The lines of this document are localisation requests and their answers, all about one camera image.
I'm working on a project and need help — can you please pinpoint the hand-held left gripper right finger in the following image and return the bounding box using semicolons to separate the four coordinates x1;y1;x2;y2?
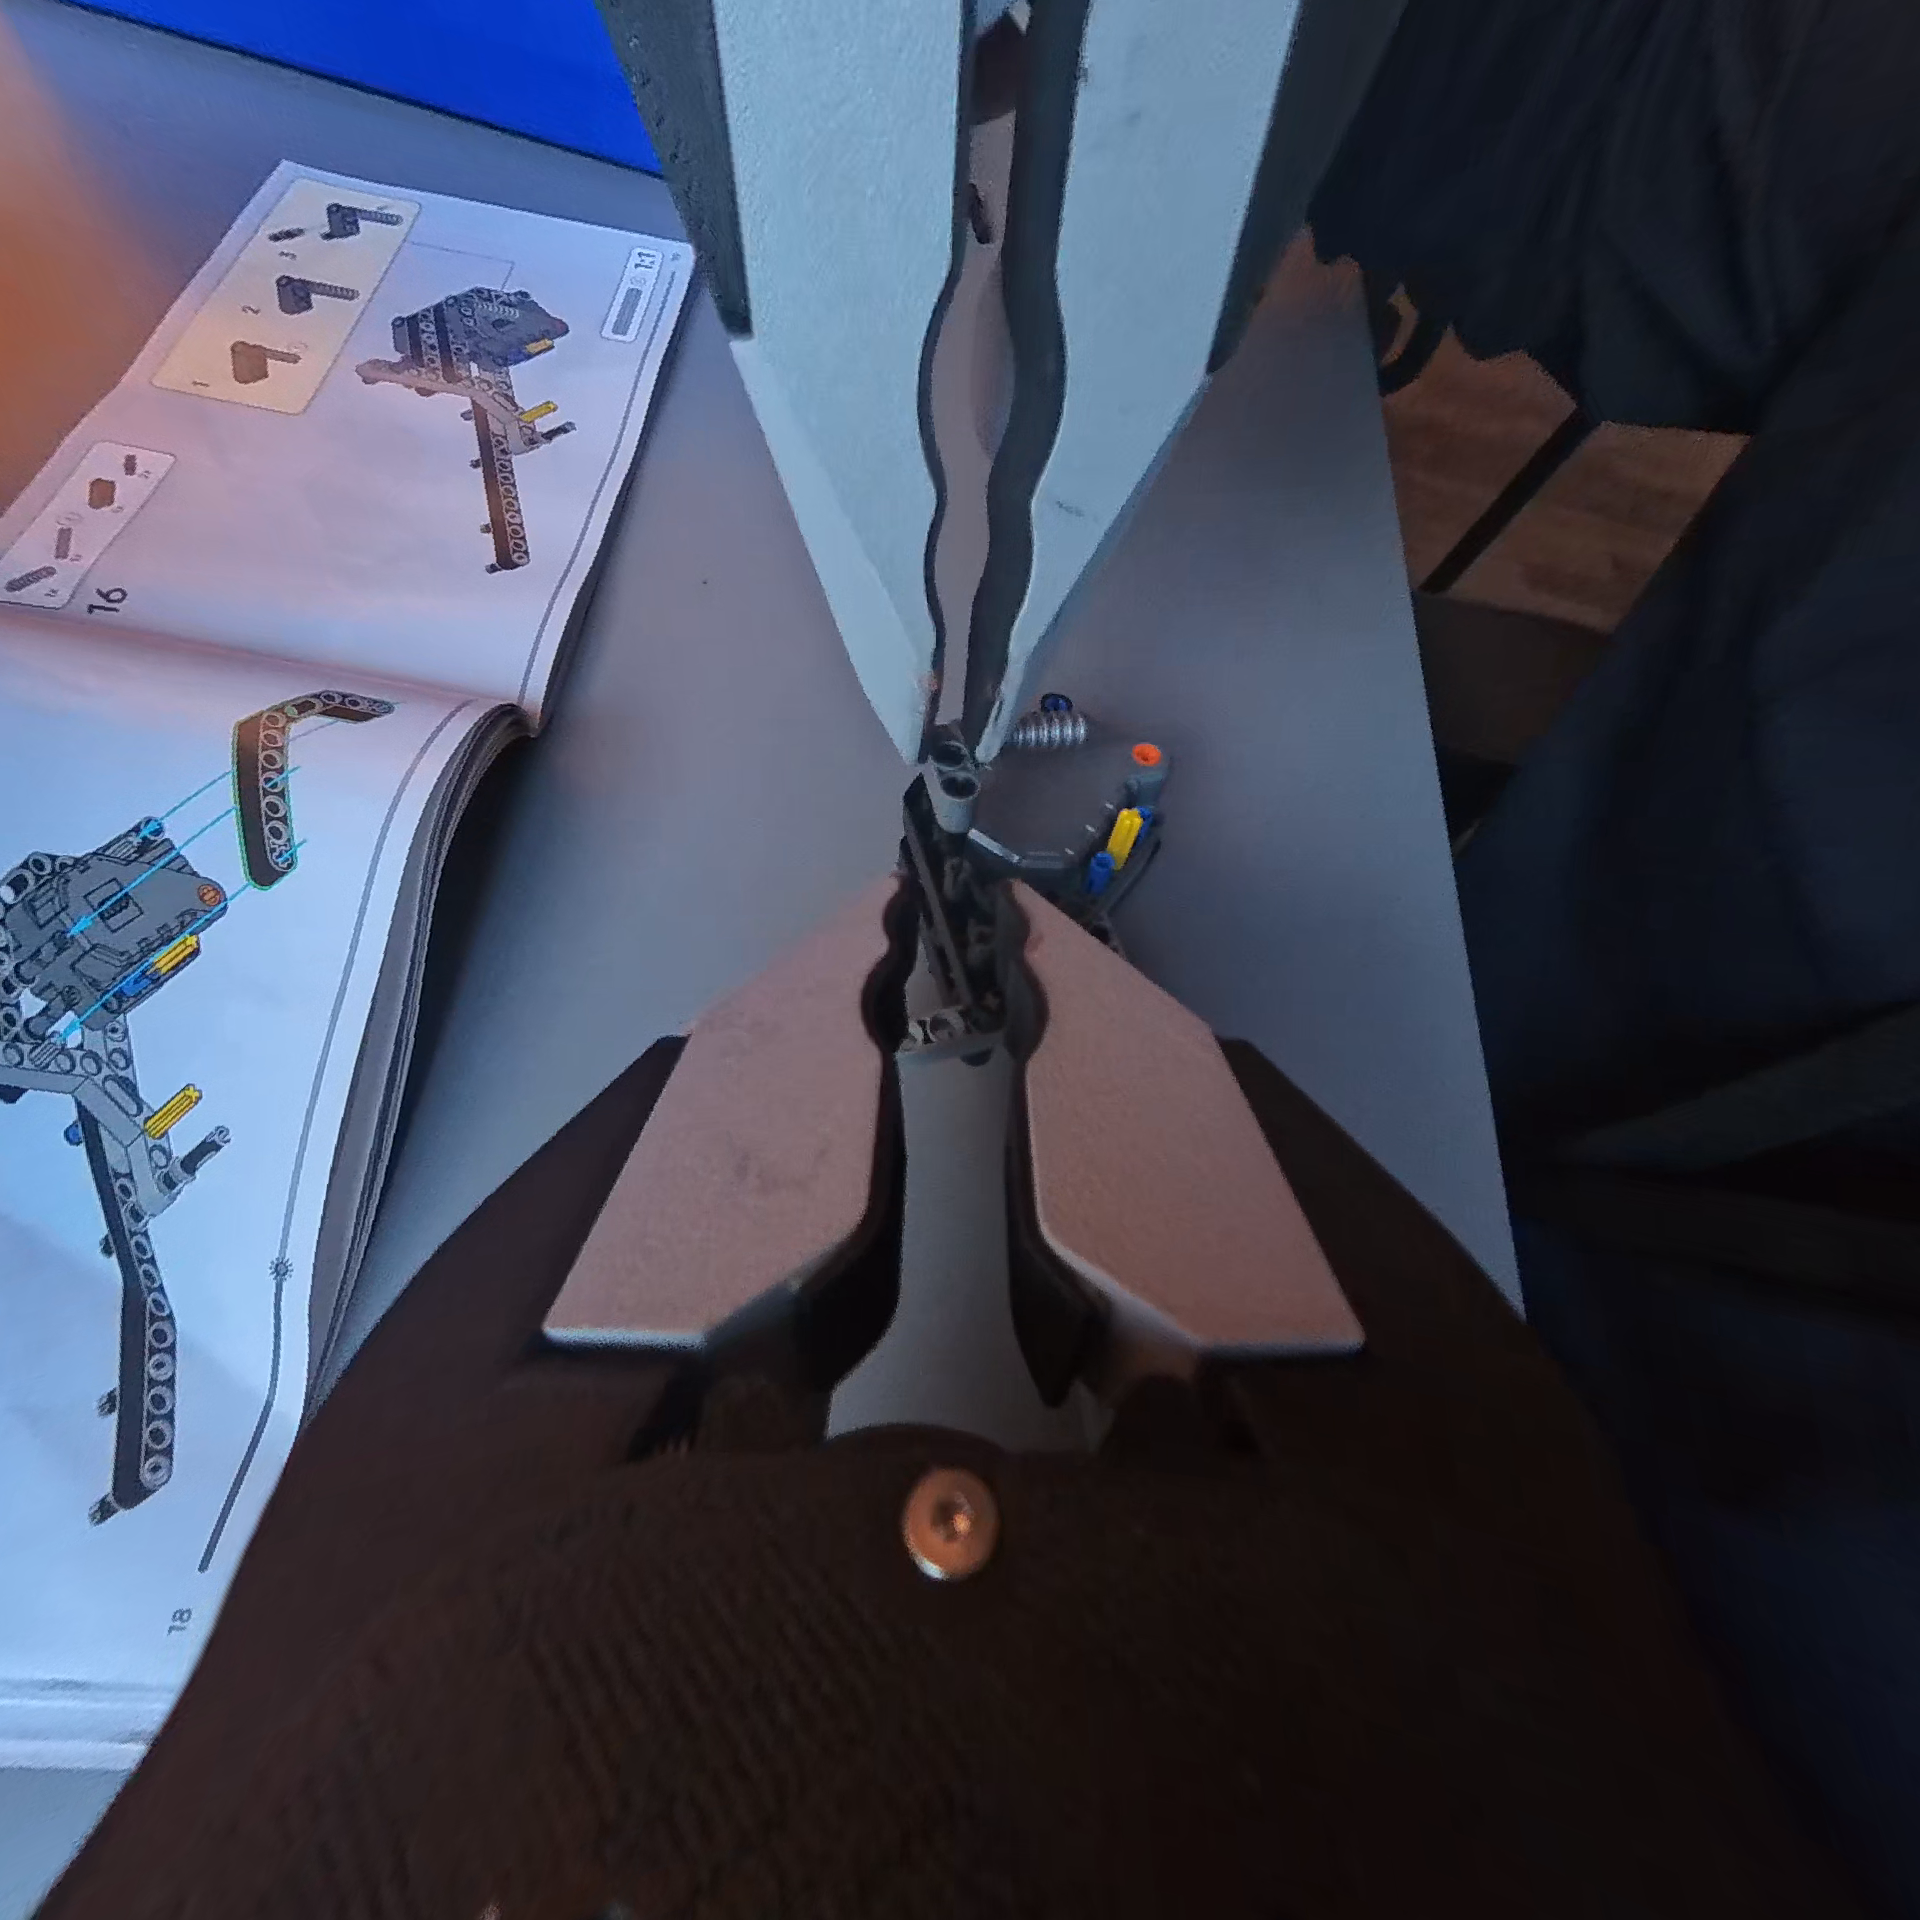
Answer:
1001;872;1369;1407

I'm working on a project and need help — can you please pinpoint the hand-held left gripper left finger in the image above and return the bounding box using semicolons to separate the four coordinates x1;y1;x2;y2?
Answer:
536;872;914;1393

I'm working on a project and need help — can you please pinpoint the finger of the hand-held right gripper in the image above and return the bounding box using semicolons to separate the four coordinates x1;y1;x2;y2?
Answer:
960;0;1305;753
599;0;980;771

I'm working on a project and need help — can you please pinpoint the grey lego frame assembly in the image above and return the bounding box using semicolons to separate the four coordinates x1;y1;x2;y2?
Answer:
895;739;1174;1069

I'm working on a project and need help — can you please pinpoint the dark grey lego connector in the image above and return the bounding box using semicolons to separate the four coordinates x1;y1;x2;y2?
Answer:
919;724;992;833

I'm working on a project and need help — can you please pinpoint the lego instruction booklet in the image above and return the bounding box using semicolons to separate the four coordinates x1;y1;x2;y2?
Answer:
0;157;700;1741

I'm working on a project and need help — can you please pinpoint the blue plastic bin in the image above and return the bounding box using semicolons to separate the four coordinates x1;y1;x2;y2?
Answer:
88;0;669;174

